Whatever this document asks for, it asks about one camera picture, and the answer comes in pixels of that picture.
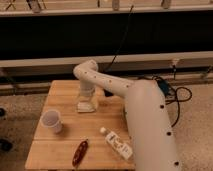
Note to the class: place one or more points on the white plastic bottle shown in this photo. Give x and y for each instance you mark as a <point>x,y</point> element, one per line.
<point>122,148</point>

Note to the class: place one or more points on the wooden table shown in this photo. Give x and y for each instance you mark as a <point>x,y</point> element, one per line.
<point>51,151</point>

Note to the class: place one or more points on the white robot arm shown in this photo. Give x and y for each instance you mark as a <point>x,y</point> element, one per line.
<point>149,126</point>

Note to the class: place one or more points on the black rectangular phone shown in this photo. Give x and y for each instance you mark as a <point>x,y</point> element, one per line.
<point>108,94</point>

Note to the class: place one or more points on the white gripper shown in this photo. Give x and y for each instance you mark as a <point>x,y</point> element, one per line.
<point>86,95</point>

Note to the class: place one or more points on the white sponge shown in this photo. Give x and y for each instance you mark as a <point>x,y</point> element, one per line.
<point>85,107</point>

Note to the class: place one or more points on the white ceramic cup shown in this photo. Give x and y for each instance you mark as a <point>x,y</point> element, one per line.
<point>51,119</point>

